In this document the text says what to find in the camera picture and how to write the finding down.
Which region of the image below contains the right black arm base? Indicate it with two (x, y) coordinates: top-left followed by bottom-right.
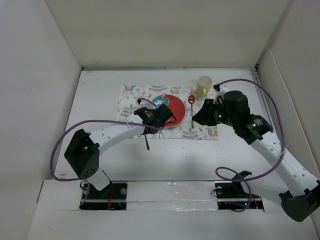
(211, 180), (265, 212)

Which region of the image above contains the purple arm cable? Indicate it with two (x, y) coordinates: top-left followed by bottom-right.
(214, 78), (285, 212)
(49, 97), (161, 206)

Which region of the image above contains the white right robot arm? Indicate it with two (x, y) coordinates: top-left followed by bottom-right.
(192, 90), (320, 222)

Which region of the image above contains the metal table edge rail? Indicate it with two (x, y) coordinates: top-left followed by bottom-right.
(81, 66), (257, 72)

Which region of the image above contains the copper fork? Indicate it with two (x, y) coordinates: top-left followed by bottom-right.
(144, 134), (150, 151)

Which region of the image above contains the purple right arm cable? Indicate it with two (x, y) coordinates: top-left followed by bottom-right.
(214, 78), (285, 212)

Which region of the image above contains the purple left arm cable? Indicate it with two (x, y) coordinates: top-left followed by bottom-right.
(49, 97), (161, 206)

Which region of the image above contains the red and teal plate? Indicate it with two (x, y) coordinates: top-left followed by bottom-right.
(152, 94), (186, 128)

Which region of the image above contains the patterned animal print cloth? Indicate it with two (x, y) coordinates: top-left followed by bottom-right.
(116, 85), (218, 141)

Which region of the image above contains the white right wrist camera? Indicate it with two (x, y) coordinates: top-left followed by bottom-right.
(213, 83), (229, 104)

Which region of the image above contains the yellow translucent mug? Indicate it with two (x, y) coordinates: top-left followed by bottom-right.
(195, 75), (213, 100)

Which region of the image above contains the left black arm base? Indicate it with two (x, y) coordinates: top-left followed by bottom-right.
(79, 181), (128, 211)

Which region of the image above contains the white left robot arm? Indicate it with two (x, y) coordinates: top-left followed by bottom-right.
(64, 104), (174, 199)

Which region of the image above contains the copper spoon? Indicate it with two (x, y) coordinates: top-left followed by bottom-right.
(188, 95), (196, 119)

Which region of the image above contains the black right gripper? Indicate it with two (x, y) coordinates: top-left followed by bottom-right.
(191, 98), (237, 127)

